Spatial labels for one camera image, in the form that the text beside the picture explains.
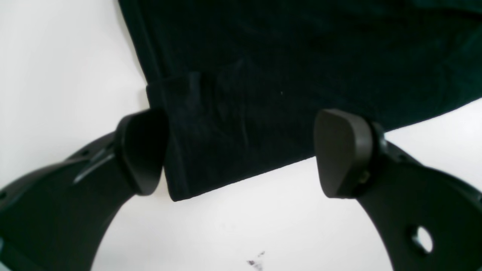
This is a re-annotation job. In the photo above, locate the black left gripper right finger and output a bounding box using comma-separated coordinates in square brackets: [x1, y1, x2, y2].
[314, 109, 482, 271]

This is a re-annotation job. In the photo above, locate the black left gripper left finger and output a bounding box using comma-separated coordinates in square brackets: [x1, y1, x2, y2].
[0, 109, 169, 271]

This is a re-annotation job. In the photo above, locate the black T-shirt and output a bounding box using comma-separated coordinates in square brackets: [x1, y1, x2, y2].
[119, 0, 482, 202]

